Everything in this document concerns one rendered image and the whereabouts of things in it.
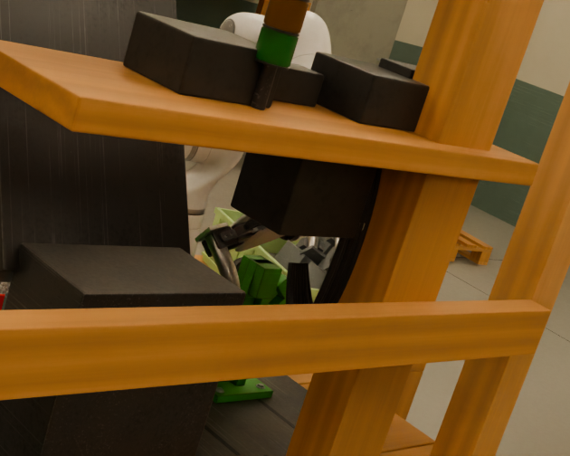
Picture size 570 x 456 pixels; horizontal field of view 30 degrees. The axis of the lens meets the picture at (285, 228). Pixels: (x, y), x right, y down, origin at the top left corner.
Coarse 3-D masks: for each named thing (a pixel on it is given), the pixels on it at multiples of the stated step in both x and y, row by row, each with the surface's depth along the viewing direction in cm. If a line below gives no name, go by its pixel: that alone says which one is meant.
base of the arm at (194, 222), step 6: (192, 216) 256; (198, 216) 258; (192, 222) 257; (198, 222) 258; (192, 228) 257; (198, 228) 259; (192, 234) 258; (198, 234) 261; (192, 240) 258; (192, 246) 259; (192, 252) 260
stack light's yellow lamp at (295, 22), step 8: (272, 0) 135; (280, 0) 135; (288, 0) 134; (296, 0) 135; (272, 8) 135; (280, 8) 135; (288, 8) 135; (296, 8) 135; (304, 8) 136; (264, 16) 137; (272, 16) 135; (280, 16) 135; (288, 16) 135; (296, 16) 135; (304, 16) 137; (264, 24) 136; (272, 24) 135; (280, 24) 135; (288, 24) 135; (296, 24) 136; (280, 32) 135; (288, 32) 136; (296, 32) 136
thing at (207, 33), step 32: (160, 32) 134; (192, 32) 133; (224, 32) 146; (128, 64) 139; (160, 64) 134; (192, 64) 131; (224, 64) 134; (256, 64) 138; (320, 64) 161; (352, 64) 158; (224, 96) 136; (320, 96) 161; (352, 96) 157; (384, 96) 157; (416, 96) 162
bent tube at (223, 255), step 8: (216, 224) 185; (224, 224) 185; (208, 232) 184; (200, 240) 187; (208, 240) 185; (216, 248) 185; (224, 248) 185; (216, 256) 185; (224, 256) 184; (216, 264) 185; (224, 264) 184; (232, 264) 185; (224, 272) 184; (232, 272) 184; (232, 280) 184; (240, 288) 185
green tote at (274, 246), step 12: (216, 216) 321; (228, 216) 315; (240, 216) 325; (276, 240) 334; (204, 252) 324; (240, 252) 304; (252, 252) 297; (264, 252) 291; (276, 252) 335; (276, 264) 284
